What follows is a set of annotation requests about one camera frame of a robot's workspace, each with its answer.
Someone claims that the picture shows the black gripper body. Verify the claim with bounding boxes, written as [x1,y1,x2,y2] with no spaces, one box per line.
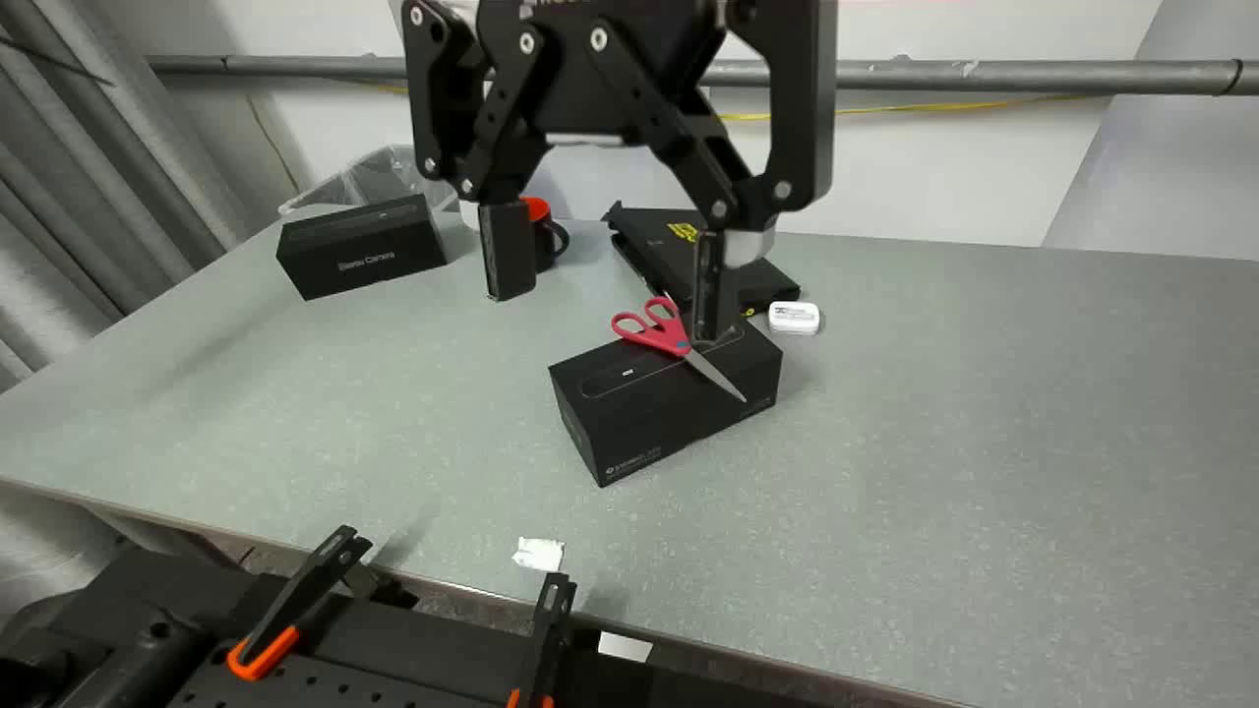
[477,0,733,147]

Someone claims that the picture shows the flat black box yellow print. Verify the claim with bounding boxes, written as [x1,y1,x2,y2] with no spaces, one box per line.
[603,197,801,318]

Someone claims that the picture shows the black box white print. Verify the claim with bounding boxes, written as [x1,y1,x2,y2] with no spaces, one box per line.
[272,192,456,303]

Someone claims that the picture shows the clear plastic container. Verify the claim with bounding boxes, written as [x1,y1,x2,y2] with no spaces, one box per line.
[274,147,432,221]

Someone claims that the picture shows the small white cylinder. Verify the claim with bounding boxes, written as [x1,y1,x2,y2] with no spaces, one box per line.
[763,301,825,342]

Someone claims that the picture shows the plain black box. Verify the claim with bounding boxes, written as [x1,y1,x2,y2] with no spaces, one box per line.
[547,311,785,492]

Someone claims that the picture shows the grey metal pipe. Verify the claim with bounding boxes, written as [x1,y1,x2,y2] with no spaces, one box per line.
[145,53,1259,100]

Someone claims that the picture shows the white tape piece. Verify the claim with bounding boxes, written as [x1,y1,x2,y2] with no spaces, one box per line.
[509,531,570,577]

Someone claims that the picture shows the black orange clamp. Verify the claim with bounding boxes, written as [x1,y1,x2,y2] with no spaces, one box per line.
[503,571,581,708]
[223,525,376,690]

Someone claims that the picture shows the white label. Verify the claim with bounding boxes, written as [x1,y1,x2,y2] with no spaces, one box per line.
[595,631,657,670]

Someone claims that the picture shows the grey curtain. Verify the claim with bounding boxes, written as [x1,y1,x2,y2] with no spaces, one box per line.
[0,0,272,399]

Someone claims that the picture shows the black machine housing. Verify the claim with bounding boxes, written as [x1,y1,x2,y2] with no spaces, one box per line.
[0,547,272,708]

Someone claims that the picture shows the red handled scissors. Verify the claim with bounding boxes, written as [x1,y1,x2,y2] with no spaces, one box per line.
[607,290,752,408]

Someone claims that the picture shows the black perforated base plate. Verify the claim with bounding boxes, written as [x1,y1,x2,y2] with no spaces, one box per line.
[169,588,920,708]

